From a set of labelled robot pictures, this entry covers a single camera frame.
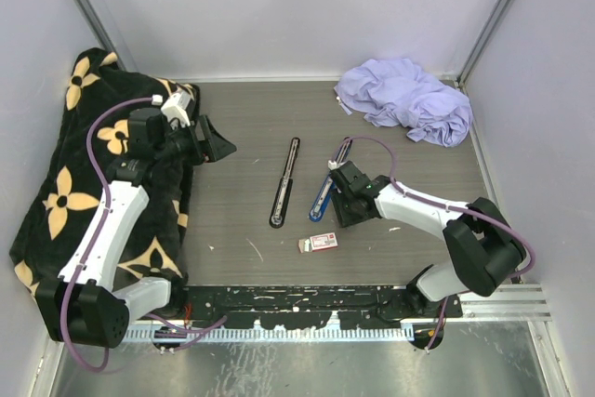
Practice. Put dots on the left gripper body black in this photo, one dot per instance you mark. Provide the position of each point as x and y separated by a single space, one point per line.
181 145

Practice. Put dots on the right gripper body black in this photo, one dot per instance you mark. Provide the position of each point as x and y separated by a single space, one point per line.
347 213

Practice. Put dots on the blue stapler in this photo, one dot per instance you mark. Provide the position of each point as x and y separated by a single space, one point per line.
323 197

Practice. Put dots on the red white staple box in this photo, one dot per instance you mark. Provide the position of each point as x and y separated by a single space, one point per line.
316 243

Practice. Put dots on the black stapler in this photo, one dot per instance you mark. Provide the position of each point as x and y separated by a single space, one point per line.
282 196

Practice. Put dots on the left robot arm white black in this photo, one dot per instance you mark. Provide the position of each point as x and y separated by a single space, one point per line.
80 304

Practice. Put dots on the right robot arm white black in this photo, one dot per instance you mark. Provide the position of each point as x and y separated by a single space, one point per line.
483 250

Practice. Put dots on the black floral blanket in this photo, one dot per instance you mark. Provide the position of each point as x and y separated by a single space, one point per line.
69 196

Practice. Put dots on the lavender crumpled cloth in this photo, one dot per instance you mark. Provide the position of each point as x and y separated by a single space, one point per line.
399 92

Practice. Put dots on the white cable duct strip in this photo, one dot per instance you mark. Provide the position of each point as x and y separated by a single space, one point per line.
331 333

